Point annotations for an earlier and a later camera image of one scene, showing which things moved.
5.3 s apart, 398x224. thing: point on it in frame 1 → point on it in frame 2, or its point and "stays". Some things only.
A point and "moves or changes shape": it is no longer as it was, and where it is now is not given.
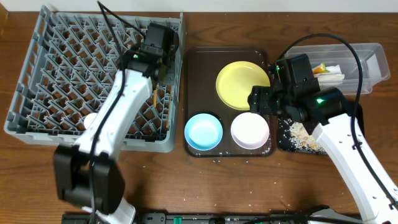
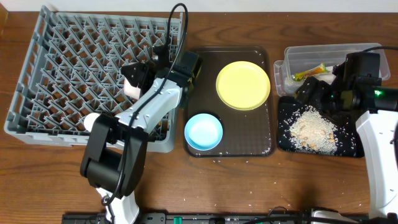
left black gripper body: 168,68 → 137,74
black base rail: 208,218 stays
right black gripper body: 270,102 → 322,98
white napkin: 334,76 stays
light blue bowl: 203,132 stays
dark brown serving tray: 202,65 stays
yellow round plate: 235,81 stays
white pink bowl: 250,130 moves or changes shape
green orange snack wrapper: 321,68 stays
